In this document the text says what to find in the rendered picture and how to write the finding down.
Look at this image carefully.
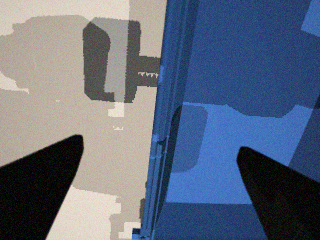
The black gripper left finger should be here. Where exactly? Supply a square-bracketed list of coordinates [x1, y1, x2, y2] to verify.
[0, 135, 84, 240]

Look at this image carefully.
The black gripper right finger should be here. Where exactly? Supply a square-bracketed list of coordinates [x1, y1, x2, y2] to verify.
[237, 146, 320, 240]

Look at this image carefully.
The blue plastic tray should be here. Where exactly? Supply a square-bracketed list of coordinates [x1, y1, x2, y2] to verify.
[132, 0, 320, 240]

